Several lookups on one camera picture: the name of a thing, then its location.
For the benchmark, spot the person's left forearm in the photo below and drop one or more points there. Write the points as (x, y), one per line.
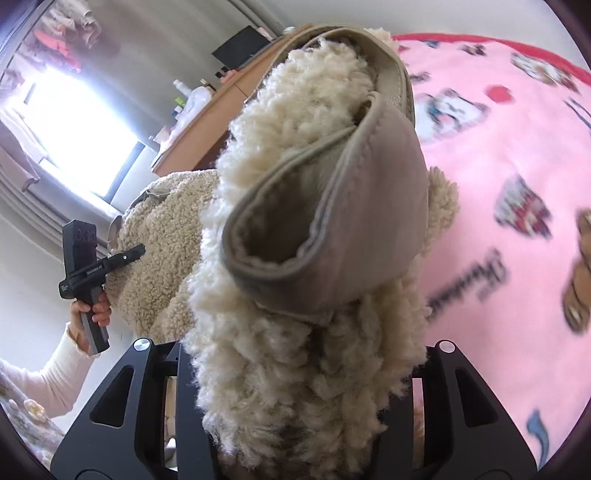
(46, 383)

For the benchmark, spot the pink printed blanket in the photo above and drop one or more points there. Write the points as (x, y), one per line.
(485, 184)

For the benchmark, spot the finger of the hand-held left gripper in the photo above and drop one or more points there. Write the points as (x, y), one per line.
(127, 256)

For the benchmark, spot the floral patterned clothing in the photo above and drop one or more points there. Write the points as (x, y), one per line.
(27, 429)

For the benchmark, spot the window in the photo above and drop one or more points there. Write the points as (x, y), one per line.
(78, 124)

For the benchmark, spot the red hanging cloth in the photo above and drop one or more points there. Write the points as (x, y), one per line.
(57, 46)

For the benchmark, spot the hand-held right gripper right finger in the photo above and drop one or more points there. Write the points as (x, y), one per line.
(434, 369)

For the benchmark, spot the beige fleece jacket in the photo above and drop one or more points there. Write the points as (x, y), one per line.
(323, 207)

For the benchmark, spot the wooden desk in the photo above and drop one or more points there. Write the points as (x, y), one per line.
(207, 129)

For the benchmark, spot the person's left hand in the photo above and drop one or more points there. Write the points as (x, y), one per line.
(102, 311)

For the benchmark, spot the black monitor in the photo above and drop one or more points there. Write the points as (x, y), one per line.
(240, 48)

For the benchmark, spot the white bottle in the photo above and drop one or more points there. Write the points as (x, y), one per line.
(181, 87)

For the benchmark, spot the beige hanging cloth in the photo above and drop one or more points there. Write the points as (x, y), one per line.
(78, 21)

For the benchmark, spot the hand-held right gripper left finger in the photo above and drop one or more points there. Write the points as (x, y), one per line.
(184, 364)

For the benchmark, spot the white plastic bag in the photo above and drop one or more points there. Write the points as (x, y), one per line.
(196, 108)

